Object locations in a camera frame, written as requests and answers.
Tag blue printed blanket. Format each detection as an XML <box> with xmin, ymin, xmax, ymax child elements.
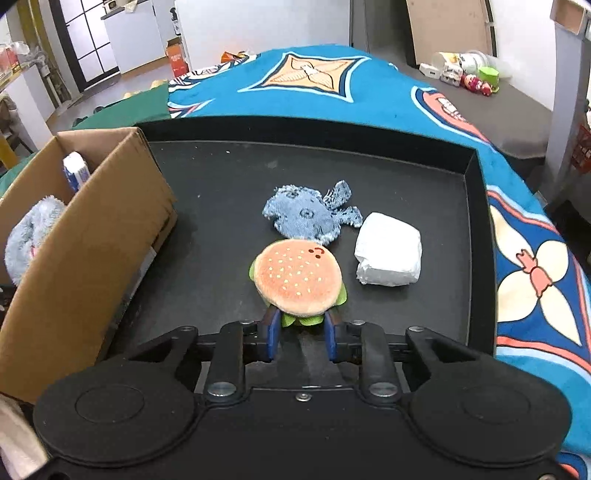
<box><xmin>166</xmin><ymin>44</ymin><xmax>591</xmax><ymax>480</ymax></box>

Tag grey plush mouse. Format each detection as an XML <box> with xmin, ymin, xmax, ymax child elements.
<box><xmin>4</xmin><ymin>198</ymin><xmax>66</xmax><ymax>284</ymax></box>

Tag white wrapped packet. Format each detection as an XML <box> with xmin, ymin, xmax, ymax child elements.
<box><xmin>355</xmin><ymin>212</ymin><xmax>422</xmax><ymax>288</ymax></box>

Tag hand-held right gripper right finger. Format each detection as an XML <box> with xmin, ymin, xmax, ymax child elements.
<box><xmin>322</xmin><ymin>313</ymin><xmax>502</xmax><ymax>401</ymax></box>

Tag orange cardboard box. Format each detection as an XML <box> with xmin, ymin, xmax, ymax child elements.
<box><xmin>166</xmin><ymin>39</ymin><xmax>191</xmax><ymax>77</ymax></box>

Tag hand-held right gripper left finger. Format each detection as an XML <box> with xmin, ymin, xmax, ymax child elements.
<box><xmin>99</xmin><ymin>307</ymin><xmax>283</xmax><ymax>400</ymax></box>

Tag green cloth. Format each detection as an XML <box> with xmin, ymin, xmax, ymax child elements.
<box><xmin>0</xmin><ymin>85</ymin><xmax>169</xmax><ymax>195</ymax></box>

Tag black framed board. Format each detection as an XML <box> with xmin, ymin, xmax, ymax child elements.
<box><xmin>406</xmin><ymin>0</ymin><xmax>497</xmax><ymax>65</ymax></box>

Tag white desk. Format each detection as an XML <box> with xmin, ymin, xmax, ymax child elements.
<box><xmin>545</xmin><ymin>0</ymin><xmax>591</xmax><ymax>185</ymax></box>

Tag black grid glass door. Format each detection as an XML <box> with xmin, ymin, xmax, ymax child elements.
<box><xmin>48</xmin><ymin>0</ymin><xmax>121</xmax><ymax>90</ymax></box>

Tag grey mat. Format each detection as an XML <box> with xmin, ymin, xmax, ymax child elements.
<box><xmin>351</xmin><ymin>55</ymin><xmax>555</xmax><ymax>185</ymax></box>

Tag grey door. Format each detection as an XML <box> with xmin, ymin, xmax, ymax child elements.
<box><xmin>348</xmin><ymin>0</ymin><xmax>416</xmax><ymax>65</ymax></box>

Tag blue denim toy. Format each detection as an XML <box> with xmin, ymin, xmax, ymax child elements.
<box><xmin>262</xmin><ymin>181</ymin><xmax>365</xmax><ymax>244</ymax></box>

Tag black tray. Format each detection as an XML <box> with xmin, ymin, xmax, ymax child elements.
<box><xmin>99</xmin><ymin>115</ymin><xmax>497</xmax><ymax>358</ymax></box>

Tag white cabinet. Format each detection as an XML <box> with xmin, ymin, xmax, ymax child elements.
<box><xmin>102</xmin><ymin>0</ymin><xmax>169</xmax><ymax>75</ymax></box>

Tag brown cardboard box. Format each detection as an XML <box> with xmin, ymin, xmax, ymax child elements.
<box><xmin>0</xmin><ymin>127</ymin><xmax>178</xmax><ymax>404</ymax></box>

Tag burger plush toy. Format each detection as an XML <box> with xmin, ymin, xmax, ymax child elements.
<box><xmin>249</xmin><ymin>239</ymin><xmax>348</xmax><ymax>328</ymax></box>

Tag red toy figures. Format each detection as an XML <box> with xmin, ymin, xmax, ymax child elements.
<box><xmin>461</xmin><ymin>74</ymin><xmax>495</xmax><ymax>97</ymax></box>

